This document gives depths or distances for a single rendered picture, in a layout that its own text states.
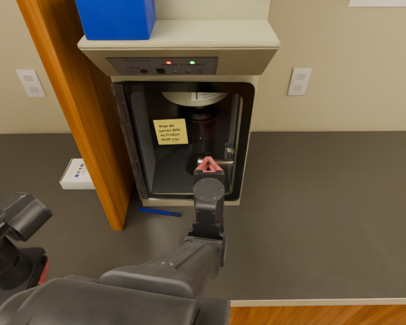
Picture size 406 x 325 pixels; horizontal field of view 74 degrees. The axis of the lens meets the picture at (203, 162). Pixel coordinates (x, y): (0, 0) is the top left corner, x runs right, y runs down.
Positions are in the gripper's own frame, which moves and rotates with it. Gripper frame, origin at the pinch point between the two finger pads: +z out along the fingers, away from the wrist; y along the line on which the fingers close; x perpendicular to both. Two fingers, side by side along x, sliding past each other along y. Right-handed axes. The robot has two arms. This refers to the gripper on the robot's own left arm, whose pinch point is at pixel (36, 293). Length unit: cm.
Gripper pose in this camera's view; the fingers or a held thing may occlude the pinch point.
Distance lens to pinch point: 69.5
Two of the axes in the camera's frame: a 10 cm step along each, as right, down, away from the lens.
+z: 0.0, 7.2, 6.9
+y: -0.2, -6.9, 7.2
